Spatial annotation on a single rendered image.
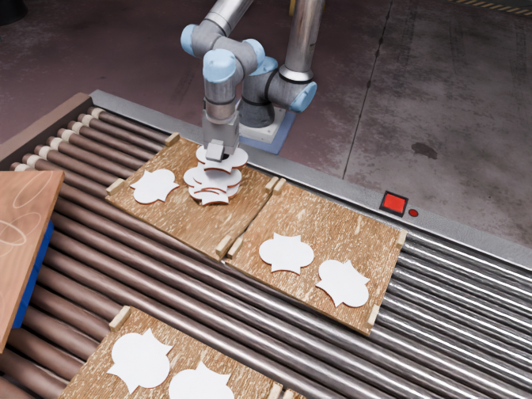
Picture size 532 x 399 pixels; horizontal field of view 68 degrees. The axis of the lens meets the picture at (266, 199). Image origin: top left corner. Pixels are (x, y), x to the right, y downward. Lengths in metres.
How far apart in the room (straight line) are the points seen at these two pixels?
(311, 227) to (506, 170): 2.27
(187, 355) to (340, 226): 0.55
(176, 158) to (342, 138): 1.83
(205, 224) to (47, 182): 0.44
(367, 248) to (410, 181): 1.69
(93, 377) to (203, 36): 0.84
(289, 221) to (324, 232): 0.11
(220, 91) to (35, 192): 0.56
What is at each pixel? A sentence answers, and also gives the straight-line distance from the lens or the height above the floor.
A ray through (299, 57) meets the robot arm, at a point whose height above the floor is 1.22.
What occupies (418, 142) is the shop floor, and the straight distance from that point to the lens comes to 3.16.
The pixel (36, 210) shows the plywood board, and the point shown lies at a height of 1.04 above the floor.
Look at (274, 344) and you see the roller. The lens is 0.99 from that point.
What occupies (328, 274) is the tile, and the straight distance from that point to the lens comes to 1.07.
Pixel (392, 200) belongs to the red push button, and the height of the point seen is 0.93.
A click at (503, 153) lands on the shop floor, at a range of 3.41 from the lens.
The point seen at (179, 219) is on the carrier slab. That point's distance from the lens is 1.17.
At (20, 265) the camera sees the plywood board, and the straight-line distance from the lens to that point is 1.06.
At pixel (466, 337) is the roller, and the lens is 1.15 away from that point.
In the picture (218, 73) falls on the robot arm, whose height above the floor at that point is 1.35.
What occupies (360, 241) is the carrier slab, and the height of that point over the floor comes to 0.94.
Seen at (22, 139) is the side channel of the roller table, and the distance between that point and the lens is 1.54.
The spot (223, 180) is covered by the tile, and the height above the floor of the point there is 0.98.
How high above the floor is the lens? 1.84
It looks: 49 degrees down
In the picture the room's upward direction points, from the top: 5 degrees clockwise
